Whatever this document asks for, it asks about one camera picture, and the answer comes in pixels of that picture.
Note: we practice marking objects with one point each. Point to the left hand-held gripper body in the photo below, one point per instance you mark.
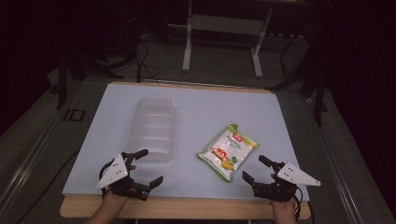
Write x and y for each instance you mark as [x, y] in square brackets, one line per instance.
[113, 172]

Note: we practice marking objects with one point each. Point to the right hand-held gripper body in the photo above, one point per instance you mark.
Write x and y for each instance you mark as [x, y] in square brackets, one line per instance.
[294, 175]

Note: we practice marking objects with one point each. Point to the clear plastic container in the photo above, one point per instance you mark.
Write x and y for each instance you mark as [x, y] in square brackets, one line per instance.
[152, 130]

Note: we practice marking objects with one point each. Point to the white and green snack packet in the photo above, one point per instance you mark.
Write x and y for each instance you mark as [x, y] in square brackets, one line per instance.
[229, 151]

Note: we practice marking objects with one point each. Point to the person's left hand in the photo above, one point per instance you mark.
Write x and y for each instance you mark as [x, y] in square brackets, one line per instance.
[113, 198]

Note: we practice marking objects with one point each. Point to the person's right hand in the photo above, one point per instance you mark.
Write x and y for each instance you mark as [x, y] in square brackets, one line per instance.
[283, 207]

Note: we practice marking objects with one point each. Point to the wooden table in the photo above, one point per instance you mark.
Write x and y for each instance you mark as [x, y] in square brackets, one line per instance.
[186, 209]

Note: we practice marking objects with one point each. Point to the white table mat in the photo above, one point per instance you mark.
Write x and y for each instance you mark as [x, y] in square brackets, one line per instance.
[199, 105]

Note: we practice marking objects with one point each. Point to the black metal stand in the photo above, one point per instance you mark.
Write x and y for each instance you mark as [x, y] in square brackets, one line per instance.
[319, 99]

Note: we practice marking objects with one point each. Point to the white metal stand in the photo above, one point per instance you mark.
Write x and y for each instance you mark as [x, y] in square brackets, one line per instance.
[224, 25]

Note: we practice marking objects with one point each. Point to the metal floor rail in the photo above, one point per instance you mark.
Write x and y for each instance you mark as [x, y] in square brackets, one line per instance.
[334, 161]
[28, 161]

